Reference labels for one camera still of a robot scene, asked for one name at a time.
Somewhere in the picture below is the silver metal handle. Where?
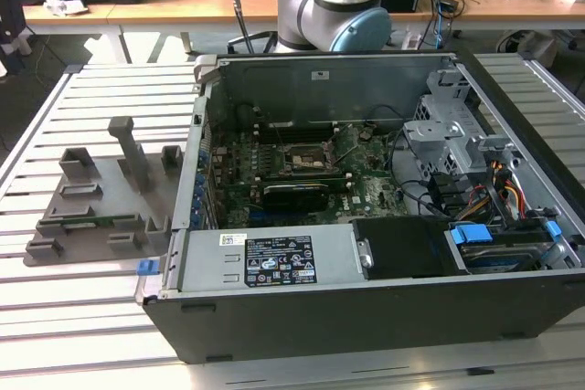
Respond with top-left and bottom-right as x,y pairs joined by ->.
357,237 -> 375,269

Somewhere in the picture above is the white adapter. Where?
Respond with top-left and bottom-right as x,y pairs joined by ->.
400,29 -> 424,51

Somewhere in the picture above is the silver drive cage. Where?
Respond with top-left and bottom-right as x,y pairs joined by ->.
401,68 -> 522,176

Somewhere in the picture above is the green RAM stick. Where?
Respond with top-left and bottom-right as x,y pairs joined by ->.
58,215 -> 115,229

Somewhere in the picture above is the graphics card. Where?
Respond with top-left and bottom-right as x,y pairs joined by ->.
261,183 -> 331,214

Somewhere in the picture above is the long wooden desk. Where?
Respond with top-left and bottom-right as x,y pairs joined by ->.
17,0 -> 585,37

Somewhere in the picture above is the crumpled white paper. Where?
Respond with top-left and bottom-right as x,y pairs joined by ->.
43,0 -> 88,16

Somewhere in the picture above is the black open PC case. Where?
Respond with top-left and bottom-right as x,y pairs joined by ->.
134,49 -> 585,364

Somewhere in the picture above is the green motherboard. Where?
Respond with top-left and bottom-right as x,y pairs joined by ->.
200,122 -> 412,229

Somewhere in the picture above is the grey parts rack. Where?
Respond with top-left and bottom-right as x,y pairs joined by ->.
21,115 -> 184,268

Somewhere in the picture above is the thin metal locking lever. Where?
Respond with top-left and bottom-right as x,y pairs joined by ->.
335,143 -> 359,168

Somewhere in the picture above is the CPU socket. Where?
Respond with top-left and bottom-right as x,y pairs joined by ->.
281,142 -> 329,173

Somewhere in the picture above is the silver power supply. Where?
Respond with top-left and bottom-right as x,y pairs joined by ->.
175,225 -> 367,293

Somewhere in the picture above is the yellow red wire bundle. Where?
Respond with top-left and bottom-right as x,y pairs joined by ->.
456,157 -> 527,223

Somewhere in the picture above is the metal socket cover frame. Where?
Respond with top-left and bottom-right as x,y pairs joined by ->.
321,126 -> 353,168

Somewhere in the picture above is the grey case latch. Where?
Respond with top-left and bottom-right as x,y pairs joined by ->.
194,54 -> 221,85

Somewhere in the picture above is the hard disk in blue carrier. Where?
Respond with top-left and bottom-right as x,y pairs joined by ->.
445,219 -> 564,275

